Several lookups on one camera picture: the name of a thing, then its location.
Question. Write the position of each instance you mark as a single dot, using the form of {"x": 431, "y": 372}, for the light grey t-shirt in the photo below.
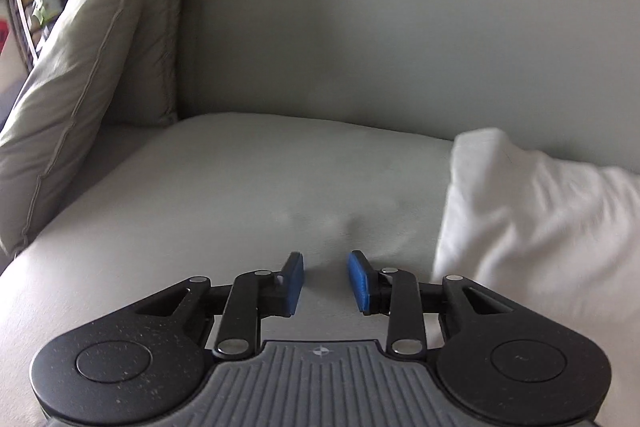
{"x": 559, "y": 236}

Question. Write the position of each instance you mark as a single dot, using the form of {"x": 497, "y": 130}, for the grey fabric sofa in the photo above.
{"x": 320, "y": 126}

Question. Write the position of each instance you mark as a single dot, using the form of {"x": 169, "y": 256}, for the olive cushion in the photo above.
{"x": 57, "y": 114}
{"x": 146, "y": 94}

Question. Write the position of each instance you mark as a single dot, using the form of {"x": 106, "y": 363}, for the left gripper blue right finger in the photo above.
{"x": 394, "y": 293}

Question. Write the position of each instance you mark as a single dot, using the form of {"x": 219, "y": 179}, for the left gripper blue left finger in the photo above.
{"x": 255, "y": 296}

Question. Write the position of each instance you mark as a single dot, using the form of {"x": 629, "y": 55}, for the rear olive cushion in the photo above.
{"x": 146, "y": 94}

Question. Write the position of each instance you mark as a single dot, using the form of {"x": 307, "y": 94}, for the front olive cushion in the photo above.
{"x": 57, "y": 114}

